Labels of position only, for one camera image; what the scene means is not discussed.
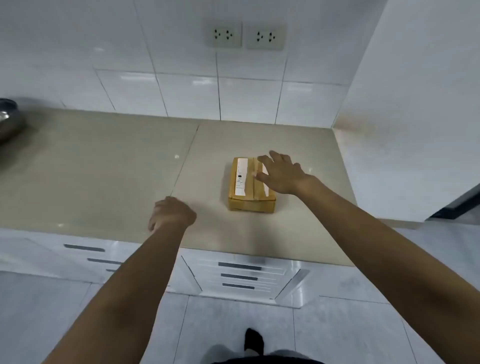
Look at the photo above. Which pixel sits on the person's black sock foot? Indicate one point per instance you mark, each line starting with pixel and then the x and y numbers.
pixel 254 341

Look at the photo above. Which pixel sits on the steel pot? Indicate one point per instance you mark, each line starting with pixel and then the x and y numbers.
pixel 9 120

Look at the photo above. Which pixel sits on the dark door frame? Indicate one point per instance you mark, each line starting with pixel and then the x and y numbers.
pixel 459 204

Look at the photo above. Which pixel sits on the white drawer cabinet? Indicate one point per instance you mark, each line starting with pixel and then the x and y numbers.
pixel 243 294
pixel 45 262

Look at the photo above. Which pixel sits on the person's right thumb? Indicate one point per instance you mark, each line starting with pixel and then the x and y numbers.
pixel 262 177

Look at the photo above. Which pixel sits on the taped cardboard box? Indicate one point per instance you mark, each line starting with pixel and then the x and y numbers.
pixel 247 204

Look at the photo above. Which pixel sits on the person's left hand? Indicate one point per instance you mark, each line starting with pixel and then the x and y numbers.
pixel 173 212

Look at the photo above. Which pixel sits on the person's grey shorts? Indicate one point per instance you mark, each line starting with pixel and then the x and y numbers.
pixel 292 358

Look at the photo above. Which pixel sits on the person's left fingers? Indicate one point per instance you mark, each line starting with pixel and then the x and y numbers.
pixel 153 221

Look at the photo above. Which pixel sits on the person's right hand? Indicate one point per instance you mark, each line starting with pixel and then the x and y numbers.
pixel 285 176

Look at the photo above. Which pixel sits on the white wall socket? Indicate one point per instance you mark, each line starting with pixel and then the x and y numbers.
pixel 223 34
pixel 265 37

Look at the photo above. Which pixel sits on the person's left forearm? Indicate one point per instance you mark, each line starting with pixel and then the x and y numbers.
pixel 127 285

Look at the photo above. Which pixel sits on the person's right forearm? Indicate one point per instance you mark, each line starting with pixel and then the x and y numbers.
pixel 378 255

